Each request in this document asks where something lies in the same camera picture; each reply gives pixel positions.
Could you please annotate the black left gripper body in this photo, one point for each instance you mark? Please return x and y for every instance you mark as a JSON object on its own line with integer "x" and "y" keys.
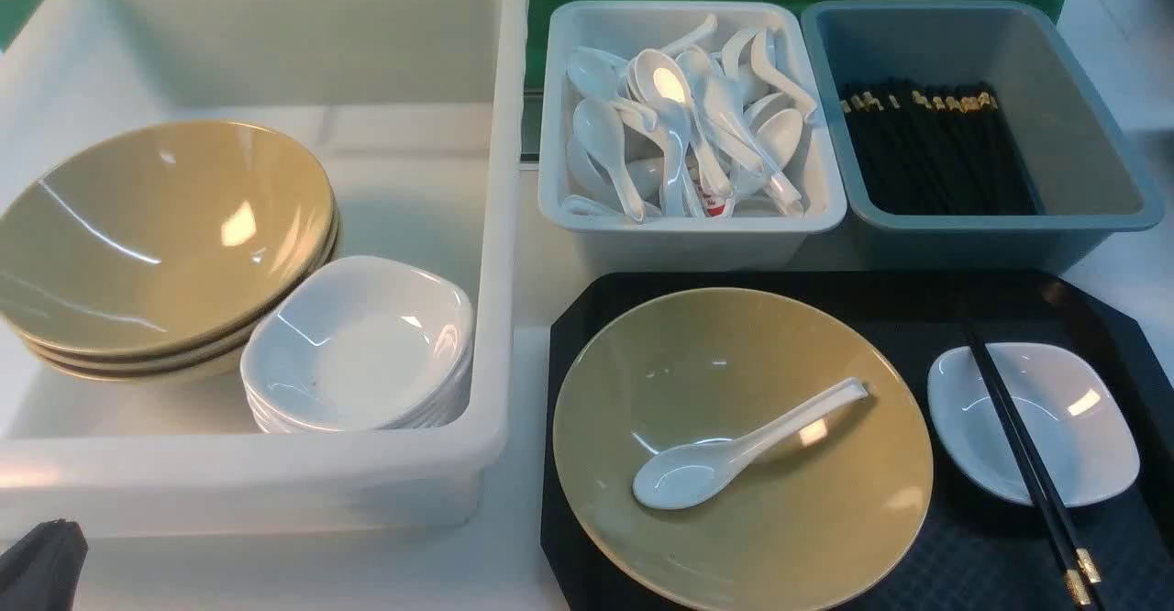
{"x": 41, "y": 571}

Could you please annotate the white ceramic soup spoon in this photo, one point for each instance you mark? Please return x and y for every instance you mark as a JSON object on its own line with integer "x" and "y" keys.
{"x": 690, "y": 474}

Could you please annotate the olive noodle bowl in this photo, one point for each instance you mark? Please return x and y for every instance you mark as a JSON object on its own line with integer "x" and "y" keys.
{"x": 809, "y": 525}

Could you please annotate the black chopstick gold tip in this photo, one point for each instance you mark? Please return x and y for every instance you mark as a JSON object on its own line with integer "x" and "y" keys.
{"x": 1039, "y": 484}
{"x": 1082, "y": 598}

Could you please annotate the white square sauce dish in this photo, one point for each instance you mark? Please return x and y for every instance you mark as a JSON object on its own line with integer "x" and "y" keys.
{"x": 1073, "y": 419}

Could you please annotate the bottom olive bowl in stack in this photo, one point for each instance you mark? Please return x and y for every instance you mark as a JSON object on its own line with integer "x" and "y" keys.
{"x": 209, "y": 358}

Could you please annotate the stack of white sauce dishes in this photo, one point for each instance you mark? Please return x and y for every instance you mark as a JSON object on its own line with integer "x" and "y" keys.
{"x": 365, "y": 343}

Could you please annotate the large white plastic tub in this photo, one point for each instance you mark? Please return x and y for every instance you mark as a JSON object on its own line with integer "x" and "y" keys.
{"x": 415, "y": 109}

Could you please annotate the pile of white soup spoons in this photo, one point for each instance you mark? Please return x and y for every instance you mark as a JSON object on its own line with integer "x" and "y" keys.
{"x": 697, "y": 128}

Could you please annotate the light grey spoon bin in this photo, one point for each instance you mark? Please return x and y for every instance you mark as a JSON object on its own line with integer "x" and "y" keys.
{"x": 677, "y": 244}

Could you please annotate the black serving tray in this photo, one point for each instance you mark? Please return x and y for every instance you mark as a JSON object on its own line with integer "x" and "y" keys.
{"x": 974, "y": 552}

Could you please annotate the bundle of black chopsticks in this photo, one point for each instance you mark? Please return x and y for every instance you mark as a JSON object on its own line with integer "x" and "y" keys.
{"x": 937, "y": 150}

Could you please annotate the blue-grey chopstick bin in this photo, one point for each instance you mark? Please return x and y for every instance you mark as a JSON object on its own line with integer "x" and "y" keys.
{"x": 1092, "y": 186}

